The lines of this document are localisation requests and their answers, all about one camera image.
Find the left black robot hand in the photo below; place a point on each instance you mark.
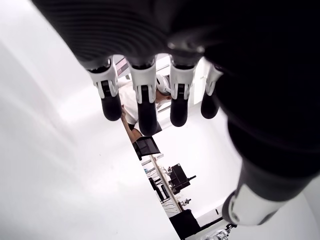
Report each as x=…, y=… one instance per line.
x=250, y=62

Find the white VR headset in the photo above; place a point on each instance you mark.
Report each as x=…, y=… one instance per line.
x=162, y=85

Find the seated person in white shirt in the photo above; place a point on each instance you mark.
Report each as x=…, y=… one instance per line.
x=130, y=105

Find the black folding chair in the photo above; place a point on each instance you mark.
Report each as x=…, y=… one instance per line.
x=147, y=147

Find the black machine on bench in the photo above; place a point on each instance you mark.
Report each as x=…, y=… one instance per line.
x=180, y=177

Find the wood-edged workbench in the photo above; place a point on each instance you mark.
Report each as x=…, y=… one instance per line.
x=165, y=182

